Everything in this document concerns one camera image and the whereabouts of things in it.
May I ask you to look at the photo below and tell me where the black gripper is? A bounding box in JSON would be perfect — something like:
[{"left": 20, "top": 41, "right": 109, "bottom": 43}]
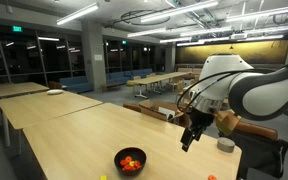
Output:
[{"left": 180, "top": 108, "right": 216, "bottom": 153}]

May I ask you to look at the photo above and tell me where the black bowl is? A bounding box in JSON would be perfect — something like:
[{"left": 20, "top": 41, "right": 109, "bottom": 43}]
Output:
[{"left": 113, "top": 147, "right": 147, "bottom": 177}]

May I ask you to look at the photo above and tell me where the grey tape roll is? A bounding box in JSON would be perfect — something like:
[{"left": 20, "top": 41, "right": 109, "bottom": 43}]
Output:
[{"left": 216, "top": 137, "right": 236, "bottom": 154}]

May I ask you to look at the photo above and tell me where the open cardboard box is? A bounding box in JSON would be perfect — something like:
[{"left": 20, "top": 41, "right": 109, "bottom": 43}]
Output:
[{"left": 138, "top": 99, "right": 190, "bottom": 128}]

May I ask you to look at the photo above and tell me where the brown leather chair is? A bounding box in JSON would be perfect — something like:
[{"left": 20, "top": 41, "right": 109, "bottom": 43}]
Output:
[{"left": 233, "top": 121, "right": 279, "bottom": 140}]

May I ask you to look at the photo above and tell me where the long wooden table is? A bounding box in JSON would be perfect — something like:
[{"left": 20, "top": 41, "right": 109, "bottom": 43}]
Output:
[{"left": 133, "top": 71, "right": 192, "bottom": 99}]

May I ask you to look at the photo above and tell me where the brown chair backrest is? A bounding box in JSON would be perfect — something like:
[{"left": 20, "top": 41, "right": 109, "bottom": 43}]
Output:
[{"left": 122, "top": 102, "right": 142, "bottom": 113}]

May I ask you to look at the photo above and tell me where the black bag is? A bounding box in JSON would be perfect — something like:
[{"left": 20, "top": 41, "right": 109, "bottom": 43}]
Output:
[{"left": 218, "top": 129, "right": 288, "bottom": 179}]

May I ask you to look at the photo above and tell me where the long blue sofa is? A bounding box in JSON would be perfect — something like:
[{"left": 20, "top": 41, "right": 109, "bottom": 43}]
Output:
[{"left": 105, "top": 68, "right": 154, "bottom": 85}]

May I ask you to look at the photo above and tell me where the low wooden bench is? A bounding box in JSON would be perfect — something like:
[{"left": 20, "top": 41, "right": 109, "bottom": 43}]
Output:
[{"left": 100, "top": 82, "right": 122, "bottom": 93}]

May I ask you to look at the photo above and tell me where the ceiling light strip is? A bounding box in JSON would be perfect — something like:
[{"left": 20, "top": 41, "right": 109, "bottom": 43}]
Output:
[
  {"left": 139, "top": 0, "right": 219, "bottom": 24},
  {"left": 56, "top": 2, "right": 100, "bottom": 26},
  {"left": 127, "top": 27, "right": 168, "bottom": 38},
  {"left": 225, "top": 3, "right": 288, "bottom": 23}
]

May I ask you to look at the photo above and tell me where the white plate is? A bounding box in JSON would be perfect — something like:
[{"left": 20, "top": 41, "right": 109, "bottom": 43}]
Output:
[{"left": 46, "top": 88, "right": 64, "bottom": 96}]

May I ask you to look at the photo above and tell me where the light wooden table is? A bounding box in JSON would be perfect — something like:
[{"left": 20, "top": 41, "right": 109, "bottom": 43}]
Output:
[
  {"left": 0, "top": 81, "right": 50, "bottom": 100},
  {"left": 0, "top": 90, "right": 104, "bottom": 148}
]

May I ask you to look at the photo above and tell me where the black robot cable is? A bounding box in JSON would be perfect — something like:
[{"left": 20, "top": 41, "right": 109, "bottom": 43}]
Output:
[{"left": 176, "top": 68, "right": 287, "bottom": 123}]

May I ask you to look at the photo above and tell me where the yellow wall mural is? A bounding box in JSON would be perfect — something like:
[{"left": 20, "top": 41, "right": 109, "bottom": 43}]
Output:
[{"left": 175, "top": 40, "right": 288, "bottom": 65}]

